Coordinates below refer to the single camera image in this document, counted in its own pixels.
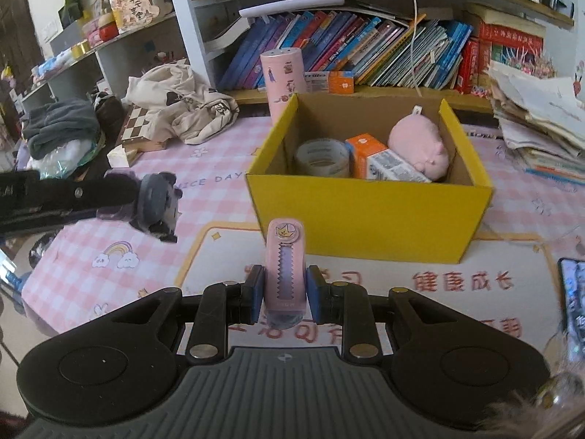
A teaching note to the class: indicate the red round tin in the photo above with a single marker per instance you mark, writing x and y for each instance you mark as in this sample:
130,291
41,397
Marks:
108,31

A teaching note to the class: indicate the rabbit paper decoration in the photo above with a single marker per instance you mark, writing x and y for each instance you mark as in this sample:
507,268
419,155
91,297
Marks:
137,0

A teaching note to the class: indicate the grey cloth pile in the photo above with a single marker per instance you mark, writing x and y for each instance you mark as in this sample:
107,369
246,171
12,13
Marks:
59,123

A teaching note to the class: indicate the pink checked table mat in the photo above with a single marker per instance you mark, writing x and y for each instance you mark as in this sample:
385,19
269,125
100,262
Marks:
205,183

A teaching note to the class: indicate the white side shelf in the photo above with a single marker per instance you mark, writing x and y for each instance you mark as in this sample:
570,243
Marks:
114,59

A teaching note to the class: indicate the stack of loose papers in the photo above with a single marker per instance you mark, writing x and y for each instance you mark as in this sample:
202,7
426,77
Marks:
534,114

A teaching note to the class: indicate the clear tape roll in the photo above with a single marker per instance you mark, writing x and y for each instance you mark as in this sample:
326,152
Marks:
304,160

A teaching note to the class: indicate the clear blurred object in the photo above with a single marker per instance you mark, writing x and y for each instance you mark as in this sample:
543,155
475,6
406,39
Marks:
564,375

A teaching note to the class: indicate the beige printed cloth bag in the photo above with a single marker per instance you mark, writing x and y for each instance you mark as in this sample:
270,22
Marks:
183,100

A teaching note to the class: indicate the white and orange toothpaste box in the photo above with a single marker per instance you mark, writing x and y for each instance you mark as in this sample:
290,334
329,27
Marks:
340,83

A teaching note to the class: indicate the row of colourful books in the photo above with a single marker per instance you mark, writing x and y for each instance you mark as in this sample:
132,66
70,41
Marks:
365,45

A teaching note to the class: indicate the clear plastic bag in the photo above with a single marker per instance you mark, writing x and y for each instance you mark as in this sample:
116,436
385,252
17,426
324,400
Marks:
64,160

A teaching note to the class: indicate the pink sticker-covered cylinder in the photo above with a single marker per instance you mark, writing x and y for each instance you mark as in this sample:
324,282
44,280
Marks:
281,84

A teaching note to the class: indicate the pink pig plush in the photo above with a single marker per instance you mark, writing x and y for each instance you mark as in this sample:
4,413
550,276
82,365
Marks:
418,146

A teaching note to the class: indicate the yellow cardboard box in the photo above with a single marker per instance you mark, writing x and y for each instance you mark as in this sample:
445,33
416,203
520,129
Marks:
365,219

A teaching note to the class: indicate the pink correction tape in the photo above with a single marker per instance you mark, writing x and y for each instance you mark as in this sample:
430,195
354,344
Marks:
284,260

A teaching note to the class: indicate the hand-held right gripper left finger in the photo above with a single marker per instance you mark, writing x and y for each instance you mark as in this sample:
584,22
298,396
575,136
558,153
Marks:
257,297

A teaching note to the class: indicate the smartphone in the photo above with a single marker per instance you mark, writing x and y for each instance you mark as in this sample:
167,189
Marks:
573,297

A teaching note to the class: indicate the wooden chessboard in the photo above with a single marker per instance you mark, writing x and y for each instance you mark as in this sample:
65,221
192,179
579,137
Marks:
137,128

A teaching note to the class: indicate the small white box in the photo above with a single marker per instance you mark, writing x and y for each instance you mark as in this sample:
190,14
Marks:
121,156

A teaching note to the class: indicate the white paper roll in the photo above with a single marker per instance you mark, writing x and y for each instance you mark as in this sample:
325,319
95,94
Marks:
292,4

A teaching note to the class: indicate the dark brown bag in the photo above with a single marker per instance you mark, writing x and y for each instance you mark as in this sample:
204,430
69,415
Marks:
108,109

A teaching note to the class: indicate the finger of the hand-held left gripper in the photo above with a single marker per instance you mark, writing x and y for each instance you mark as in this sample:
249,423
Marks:
82,194
50,224

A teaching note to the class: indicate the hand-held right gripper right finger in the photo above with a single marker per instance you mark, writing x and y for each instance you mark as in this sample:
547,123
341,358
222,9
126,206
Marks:
313,295

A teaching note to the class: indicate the pink bead ornament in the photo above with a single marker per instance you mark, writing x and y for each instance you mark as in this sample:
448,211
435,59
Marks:
530,65

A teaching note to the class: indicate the grey plush figure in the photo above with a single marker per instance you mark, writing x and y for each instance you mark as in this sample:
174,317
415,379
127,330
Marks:
155,201

